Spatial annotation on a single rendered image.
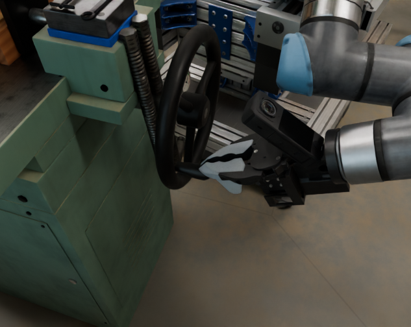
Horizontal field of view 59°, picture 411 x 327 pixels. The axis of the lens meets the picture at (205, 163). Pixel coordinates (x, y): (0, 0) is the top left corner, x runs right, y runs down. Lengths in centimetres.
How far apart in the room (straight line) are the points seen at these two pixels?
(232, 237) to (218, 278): 17
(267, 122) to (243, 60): 87
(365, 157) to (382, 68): 11
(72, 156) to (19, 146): 13
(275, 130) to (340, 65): 11
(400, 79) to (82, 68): 43
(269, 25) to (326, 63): 58
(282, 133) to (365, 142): 9
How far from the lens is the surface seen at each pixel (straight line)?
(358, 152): 45
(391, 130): 46
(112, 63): 55
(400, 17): 299
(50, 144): 61
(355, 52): 50
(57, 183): 66
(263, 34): 107
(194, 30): 59
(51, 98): 60
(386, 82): 50
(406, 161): 45
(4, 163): 55
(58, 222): 70
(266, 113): 45
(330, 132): 48
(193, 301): 132
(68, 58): 59
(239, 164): 51
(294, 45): 49
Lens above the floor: 124
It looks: 49 degrees down
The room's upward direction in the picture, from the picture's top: straight up
